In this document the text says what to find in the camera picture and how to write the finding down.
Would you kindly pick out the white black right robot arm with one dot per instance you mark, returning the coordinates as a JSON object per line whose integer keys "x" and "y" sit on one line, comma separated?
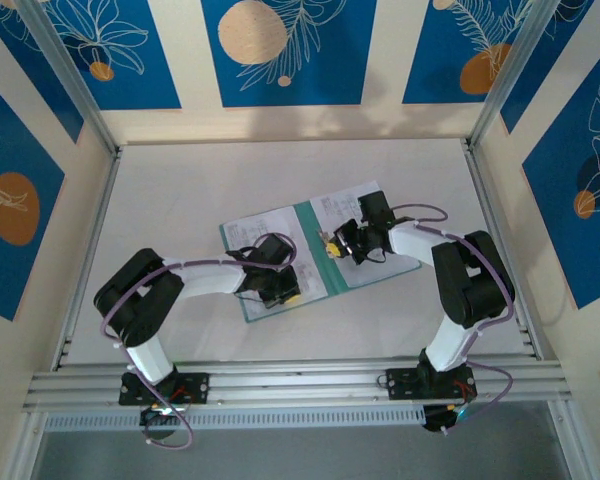
{"x": 415, "y": 244}

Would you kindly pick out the white printed drawing sheet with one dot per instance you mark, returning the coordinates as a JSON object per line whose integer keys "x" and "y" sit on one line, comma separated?
{"x": 340, "y": 205}
{"x": 245, "y": 235}

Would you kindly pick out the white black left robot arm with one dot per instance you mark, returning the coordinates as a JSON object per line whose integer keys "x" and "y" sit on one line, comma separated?
{"x": 210, "y": 281}

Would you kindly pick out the green paper folder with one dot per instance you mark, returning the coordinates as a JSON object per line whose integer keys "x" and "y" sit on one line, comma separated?
{"x": 337, "y": 280}

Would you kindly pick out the aluminium cross rail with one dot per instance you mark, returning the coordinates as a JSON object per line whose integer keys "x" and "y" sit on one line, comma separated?
{"x": 305, "y": 385}

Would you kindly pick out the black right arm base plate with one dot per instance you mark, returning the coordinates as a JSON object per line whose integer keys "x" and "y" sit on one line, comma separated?
{"x": 400, "y": 382}

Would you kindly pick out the aluminium frame post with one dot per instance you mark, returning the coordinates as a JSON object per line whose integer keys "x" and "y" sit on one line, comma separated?
{"x": 510, "y": 65}
{"x": 70, "y": 75}

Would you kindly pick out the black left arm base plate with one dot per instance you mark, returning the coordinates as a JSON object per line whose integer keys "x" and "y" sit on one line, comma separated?
{"x": 197, "y": 387}

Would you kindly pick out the aluminium side rail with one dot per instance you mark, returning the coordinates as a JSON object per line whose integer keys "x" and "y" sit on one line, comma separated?
{"x": 500, "y": 240}
{"x": 97, "y": 225}

